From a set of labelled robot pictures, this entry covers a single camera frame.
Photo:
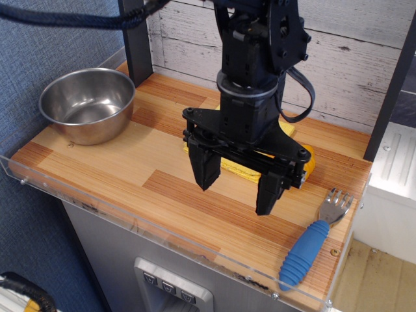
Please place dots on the black frame post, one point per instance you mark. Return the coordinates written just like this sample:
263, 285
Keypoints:
390, 99
137, 50

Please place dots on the blue handled metal spork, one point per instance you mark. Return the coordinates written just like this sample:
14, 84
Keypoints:
302, 255

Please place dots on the clear acrylic table guard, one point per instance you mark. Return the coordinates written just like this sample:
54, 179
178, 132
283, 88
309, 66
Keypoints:
219, 226

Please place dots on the right black frame post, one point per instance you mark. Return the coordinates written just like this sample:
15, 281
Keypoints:
390, 99

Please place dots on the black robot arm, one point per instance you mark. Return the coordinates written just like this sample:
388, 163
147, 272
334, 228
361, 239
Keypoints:
262, 42

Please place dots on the left black frame post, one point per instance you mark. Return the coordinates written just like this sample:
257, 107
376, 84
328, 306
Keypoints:
137, 50

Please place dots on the orange plastic pepper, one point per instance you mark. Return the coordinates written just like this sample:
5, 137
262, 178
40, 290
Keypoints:
309, 166

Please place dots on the black yellow object corner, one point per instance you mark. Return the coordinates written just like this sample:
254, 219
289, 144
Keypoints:
20, 294

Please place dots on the yellow towel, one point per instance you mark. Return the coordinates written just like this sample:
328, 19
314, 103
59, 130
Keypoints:
240, 167

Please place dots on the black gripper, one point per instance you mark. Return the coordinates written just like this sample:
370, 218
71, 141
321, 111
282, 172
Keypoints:
250, 110

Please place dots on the white ribbed box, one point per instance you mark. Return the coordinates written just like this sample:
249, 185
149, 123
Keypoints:
386, 219

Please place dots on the stainless steel bowl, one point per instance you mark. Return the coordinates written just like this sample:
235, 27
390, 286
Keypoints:
89, 106

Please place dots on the silver cabinet with buttons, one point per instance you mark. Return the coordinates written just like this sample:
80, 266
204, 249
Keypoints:
137, 272

